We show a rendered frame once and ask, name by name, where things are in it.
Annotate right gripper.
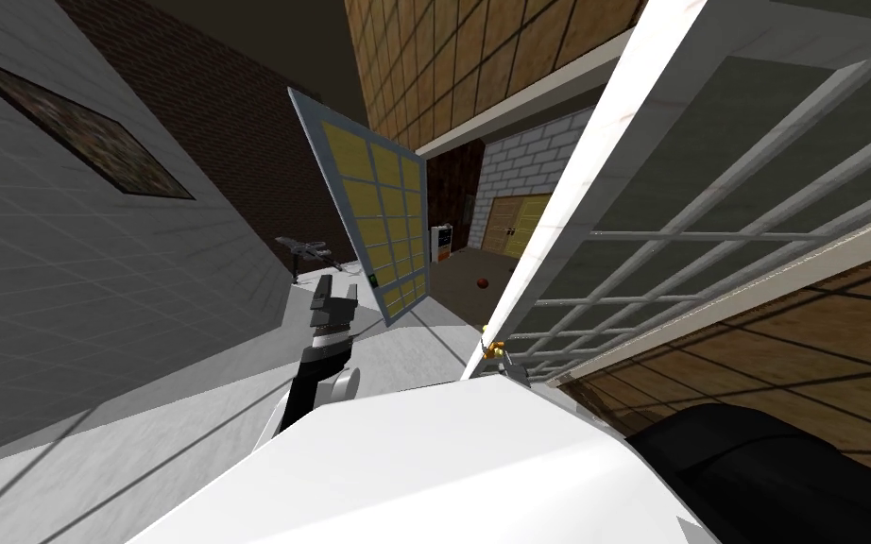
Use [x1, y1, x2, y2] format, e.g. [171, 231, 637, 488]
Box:
[499, 352, 535, 389]

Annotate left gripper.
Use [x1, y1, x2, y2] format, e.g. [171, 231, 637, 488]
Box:
[307, 275, 361, 330]

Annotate grey door leaf yellow panes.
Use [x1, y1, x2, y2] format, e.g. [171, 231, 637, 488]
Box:
[287, 86, 430, 329]

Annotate white small cabinet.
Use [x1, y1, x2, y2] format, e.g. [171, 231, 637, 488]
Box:
[428, 222, 454, 265]

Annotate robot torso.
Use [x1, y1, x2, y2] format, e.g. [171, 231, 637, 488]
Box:
[125, 374, 721, 544]

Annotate wooden double door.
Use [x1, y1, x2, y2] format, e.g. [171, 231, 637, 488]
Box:
[480, 194, 552, 260]

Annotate white glass door leaf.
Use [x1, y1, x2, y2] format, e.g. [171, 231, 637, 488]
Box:
[460, 0, 871, 388]

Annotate dark framed wall picture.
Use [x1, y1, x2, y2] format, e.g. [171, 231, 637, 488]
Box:
[0, 44, 196, 202]

